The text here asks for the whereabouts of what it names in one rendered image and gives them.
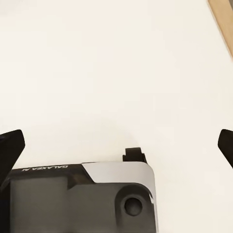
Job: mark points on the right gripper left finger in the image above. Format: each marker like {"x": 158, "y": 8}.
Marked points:
{"x": 11, "y": 146}

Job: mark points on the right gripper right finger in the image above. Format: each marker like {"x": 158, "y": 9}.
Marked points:
{"x": 225, "y": 144}

